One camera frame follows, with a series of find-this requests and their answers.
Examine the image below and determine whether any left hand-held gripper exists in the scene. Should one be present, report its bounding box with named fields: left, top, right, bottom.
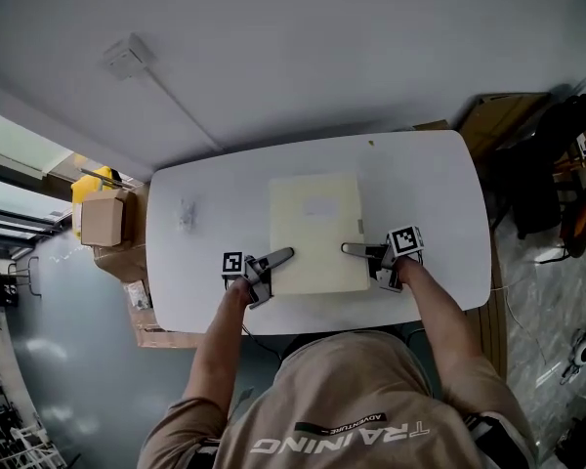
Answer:
left=221, top=246, right=295, bottom=311

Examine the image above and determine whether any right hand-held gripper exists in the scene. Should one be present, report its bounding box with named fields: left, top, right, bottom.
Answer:
left=340, top=225, right=425, bottom=293

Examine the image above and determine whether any cream folder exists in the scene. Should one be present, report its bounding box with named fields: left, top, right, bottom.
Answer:
left=268, top=172, right=372, bottom=296

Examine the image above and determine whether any person's left forearm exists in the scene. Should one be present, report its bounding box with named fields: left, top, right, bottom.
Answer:
left=183, top=277, right=253, bottom=409

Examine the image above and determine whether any person's right forearm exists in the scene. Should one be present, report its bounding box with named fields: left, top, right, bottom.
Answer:
left=398, top=256, right=484, bottom=400

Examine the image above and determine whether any white table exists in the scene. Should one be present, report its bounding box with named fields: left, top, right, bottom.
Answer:
left=145, top=129, right=493, bottom=336

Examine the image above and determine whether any crumpled clear plastic wrap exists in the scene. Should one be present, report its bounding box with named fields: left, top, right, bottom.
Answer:
left=175, top=196, right=199, bottom=232

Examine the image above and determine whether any person's beige printed t-shirt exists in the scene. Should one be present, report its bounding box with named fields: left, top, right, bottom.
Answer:
left=139, top=329, right=538, bottom=469

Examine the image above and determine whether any large taped cardboard box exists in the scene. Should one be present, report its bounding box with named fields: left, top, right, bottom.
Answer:
left=121, top=280, right=206, bottom=350

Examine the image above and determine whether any wooden slat panel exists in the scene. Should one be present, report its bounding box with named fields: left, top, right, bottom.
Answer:
left=463, top=241, right=509, bottom=385

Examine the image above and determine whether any medium cardboard box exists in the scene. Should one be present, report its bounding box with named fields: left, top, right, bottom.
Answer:
left=92, top=239, right=150, bottom=285

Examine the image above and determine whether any black office chair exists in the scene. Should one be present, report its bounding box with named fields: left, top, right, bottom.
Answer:
left=490, top=93, right=586, bottom=241

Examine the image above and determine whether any brown cardboard sheet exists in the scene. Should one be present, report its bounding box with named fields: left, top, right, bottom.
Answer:
left=456, top=93, right=551, bottom=165

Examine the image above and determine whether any small cardboard box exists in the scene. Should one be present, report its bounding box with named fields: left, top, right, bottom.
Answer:
left=80, top=188, right=131, bottom=247

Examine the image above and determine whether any yellow plastic bin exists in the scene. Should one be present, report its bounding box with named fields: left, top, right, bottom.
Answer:
left=70, top=165, right=126, bottom=237

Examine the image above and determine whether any window with white blind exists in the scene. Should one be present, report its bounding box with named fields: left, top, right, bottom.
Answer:
left=0, top=105, right=74, bottom=263

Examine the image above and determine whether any white cable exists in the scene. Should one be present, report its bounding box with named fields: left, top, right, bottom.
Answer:
left=490, top=280, right=548, bottom=365

